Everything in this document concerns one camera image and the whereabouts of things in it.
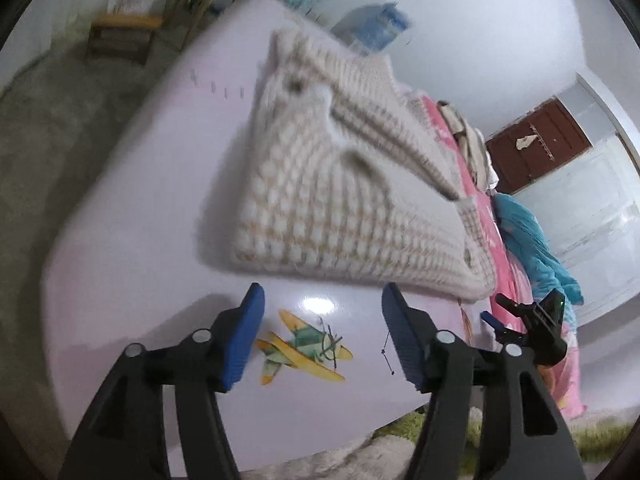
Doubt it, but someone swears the brown wooden door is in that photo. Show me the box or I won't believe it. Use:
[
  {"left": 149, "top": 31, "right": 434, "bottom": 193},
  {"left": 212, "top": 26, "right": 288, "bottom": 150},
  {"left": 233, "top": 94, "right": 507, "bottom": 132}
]
[{"left": 484, "top": 98, "right": 594, "bottom": 195}]

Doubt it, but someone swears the small wooden stool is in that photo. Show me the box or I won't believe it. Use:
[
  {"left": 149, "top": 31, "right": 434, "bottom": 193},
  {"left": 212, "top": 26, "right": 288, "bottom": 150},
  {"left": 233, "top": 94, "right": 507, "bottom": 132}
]
[{"left": 87, "top": 12, "right": 166, "bottom": 66}]

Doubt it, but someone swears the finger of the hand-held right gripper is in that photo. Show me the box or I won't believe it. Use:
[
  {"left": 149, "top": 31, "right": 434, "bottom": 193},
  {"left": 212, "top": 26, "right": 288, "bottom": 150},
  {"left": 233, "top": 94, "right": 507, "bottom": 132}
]
[
  {"left": 480, "top": 311, "right": 527, "bottom": 346},
  {"left": 494, "top": 293, "right": 539, "bottom": 323}
]

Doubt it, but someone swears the beige clothes pile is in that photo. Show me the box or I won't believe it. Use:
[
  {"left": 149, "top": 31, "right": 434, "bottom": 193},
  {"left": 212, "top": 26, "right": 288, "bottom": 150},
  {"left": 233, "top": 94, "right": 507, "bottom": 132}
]
[{"left": 436, "top": 100, "right": 499, "bottom": 192}]

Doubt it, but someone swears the pink printed glossy sheet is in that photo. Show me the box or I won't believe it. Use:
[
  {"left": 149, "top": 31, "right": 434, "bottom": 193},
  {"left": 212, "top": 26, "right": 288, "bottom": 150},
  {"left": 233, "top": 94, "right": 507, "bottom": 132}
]
[{"left": 40, "top": 0, "right": 502, "bottom": 462}]

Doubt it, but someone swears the white green fleece blanket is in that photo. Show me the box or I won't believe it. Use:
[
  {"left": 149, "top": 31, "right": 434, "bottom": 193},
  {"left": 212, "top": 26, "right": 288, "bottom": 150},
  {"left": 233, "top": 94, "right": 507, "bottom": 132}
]
[{"left": 240, "top": 399, "right": 640, "bottom": 480}]

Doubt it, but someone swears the white door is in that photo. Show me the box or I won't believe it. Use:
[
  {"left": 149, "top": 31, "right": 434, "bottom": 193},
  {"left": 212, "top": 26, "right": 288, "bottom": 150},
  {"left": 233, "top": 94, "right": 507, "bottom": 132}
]
[{"left": 510, "top": 72, "right": 640, "bottom": 327}]

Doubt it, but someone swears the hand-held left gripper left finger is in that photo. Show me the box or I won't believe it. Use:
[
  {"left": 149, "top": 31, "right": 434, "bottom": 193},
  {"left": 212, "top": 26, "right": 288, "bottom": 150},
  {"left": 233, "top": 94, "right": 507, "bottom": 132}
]
[{"left": 59, "top": 282, "right": 266, "bottom": 480}]

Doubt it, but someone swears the blue water bottle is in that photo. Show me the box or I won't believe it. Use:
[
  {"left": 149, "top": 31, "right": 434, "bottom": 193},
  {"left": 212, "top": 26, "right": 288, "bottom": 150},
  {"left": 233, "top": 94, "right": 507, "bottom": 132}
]
[{"left": 331, "top": 2, "right": 414, "bottom": 52}]

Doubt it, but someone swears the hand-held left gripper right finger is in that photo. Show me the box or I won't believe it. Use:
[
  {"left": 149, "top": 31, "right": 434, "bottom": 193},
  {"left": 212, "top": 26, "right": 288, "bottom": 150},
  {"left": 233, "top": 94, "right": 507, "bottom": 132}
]
[{"left": 381, "top": 282, "right": 586, "bottom": 480}]

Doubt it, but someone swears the beige white checked coat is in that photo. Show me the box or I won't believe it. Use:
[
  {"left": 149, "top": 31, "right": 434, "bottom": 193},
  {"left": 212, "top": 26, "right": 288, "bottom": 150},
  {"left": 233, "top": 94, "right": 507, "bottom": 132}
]
[{"left": 227, "top": 27, "right": 499, "bottom": 304}]

